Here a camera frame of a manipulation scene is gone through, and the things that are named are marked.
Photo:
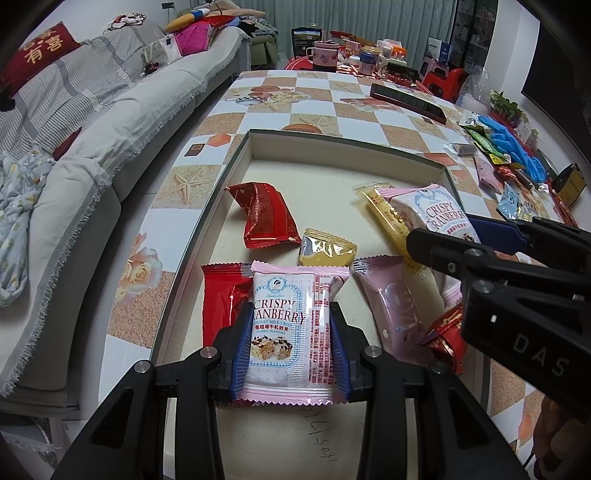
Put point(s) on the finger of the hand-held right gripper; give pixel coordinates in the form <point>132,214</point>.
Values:
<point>498,230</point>
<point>438,251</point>

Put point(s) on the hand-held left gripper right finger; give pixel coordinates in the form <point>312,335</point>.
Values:
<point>340,364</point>

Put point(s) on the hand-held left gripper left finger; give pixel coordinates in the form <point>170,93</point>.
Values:
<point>240,364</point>

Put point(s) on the white pink snack packet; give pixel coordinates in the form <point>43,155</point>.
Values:
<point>281,332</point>
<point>438,212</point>

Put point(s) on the pale yellow snack packet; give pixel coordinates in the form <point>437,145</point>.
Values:
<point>385,217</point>

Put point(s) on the dark red snack packet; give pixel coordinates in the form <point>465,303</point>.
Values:
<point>265,217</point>
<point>445,332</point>
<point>221,300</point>

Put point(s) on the long mauve snack packet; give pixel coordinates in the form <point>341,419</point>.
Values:
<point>392,309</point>

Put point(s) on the gold snack packet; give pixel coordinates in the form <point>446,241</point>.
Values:
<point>325,249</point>

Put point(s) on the grey-green cardboard box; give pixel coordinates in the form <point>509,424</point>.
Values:
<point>323,184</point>

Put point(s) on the person's right hand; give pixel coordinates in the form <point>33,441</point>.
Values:
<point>561,438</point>

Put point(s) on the light blue snack packet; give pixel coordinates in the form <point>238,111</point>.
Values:
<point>510,201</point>

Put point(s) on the short pink snack packet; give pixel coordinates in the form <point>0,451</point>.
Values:
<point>487,174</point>

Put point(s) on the red orange snack packet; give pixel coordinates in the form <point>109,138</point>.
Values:
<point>507,173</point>

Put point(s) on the dark green bar packet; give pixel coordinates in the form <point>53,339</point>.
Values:
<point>526,177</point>

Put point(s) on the blue nitrile glove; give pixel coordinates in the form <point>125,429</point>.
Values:
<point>501,133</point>
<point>531,164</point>

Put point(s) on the yellow black paper bag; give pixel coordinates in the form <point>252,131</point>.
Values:
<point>572,187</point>

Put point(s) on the dark bar in clear wrapper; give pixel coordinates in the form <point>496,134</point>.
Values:
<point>461,148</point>

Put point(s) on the green snack packet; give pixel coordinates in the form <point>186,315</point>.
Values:
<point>480,137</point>

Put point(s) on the small white house box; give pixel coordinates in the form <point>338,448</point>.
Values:
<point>532,134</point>

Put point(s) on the small white packet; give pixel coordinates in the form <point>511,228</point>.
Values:
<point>468,119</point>

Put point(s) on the potted green plant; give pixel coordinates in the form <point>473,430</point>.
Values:
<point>503,104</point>

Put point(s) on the clear plastic bag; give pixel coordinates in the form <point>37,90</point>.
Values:
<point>473,90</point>

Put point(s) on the dark flat case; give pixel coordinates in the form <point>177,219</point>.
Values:
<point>408,102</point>

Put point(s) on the red plastic stool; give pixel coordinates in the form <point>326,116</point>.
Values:
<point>445,81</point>

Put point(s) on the black television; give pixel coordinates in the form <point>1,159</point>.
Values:
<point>563,83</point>

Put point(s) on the pink plastic stool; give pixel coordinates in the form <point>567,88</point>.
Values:
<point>434,64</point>

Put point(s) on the black case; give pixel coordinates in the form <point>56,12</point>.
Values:
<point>401,74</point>

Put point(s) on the blue white box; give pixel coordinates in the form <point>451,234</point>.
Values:
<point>438,48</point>

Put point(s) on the blue tin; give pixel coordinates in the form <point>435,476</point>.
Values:
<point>369,60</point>

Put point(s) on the glass display cabinet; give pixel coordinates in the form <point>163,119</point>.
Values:
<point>475,27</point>

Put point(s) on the white orange box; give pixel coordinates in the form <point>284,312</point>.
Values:
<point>392,48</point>

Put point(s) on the pink mug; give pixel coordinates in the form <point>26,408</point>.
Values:
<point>323,55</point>

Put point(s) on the grey-green curtain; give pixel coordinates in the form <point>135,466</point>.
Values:
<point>392,18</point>

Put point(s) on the black printed box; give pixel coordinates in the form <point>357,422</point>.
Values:
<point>307,40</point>

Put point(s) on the sofa with grey striped cover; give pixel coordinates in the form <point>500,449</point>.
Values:
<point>138,120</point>

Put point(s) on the light blue floral blanket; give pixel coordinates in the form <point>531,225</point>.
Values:
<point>23,207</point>

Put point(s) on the dark red cushion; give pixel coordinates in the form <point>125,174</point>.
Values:
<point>67,144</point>

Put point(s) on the pile of clothes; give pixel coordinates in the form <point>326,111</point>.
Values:
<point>240,21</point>

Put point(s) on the small dark plush toy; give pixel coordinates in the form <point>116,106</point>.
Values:
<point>150,69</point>

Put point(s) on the pink garment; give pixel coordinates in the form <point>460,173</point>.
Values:
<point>194,39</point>

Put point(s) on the yellow blue bolster pillow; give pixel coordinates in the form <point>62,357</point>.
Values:
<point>184,21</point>

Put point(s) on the white red patterned cloth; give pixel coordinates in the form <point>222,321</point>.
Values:
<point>124,22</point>

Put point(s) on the red cushion with gold characters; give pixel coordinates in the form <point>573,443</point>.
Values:
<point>39,53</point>

